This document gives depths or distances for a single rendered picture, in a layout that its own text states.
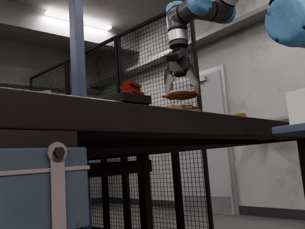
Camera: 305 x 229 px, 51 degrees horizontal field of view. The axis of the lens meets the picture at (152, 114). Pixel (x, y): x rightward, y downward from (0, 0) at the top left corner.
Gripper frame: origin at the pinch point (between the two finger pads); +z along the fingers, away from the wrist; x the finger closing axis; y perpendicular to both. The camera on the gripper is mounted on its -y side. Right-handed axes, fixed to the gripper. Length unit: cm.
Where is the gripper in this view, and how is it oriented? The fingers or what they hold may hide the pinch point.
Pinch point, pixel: (181, 94)
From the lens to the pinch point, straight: 114.9
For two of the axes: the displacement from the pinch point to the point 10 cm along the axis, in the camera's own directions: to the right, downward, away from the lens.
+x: -9.2, 1.3, 3.8
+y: 3.9, 1.1, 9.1
